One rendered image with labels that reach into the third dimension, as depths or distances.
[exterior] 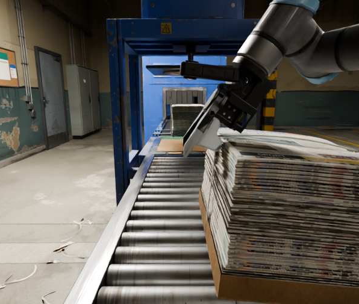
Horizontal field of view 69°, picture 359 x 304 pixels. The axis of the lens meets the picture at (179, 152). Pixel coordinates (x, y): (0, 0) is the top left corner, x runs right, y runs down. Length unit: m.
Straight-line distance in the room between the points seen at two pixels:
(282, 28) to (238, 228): 0.34
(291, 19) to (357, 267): 0.41
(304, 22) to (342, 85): 10.00
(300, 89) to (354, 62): 9.36
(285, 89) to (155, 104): 6.48
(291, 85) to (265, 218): 9.41
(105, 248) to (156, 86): 3.35
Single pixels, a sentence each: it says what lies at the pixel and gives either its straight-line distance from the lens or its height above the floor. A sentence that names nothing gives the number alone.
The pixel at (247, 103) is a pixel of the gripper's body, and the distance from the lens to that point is 0.50.
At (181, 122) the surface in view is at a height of 0.91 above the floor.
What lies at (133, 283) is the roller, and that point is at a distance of 0.58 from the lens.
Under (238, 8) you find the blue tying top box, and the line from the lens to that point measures 1.76.
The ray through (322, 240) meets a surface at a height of 0.94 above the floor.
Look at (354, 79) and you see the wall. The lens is 10.75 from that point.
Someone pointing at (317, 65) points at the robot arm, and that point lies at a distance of 0.58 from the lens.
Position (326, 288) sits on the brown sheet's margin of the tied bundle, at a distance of 0.49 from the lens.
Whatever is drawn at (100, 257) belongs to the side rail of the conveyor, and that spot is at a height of 0.80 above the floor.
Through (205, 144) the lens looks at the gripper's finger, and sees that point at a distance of 0.47.
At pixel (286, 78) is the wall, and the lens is 9.70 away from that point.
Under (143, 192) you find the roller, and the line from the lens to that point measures 0.98.
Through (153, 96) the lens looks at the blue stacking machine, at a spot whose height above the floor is 1.14.
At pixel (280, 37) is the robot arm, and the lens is 0.52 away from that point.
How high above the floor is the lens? 1.14
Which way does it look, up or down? 12 degrees down
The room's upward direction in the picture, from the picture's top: straight up
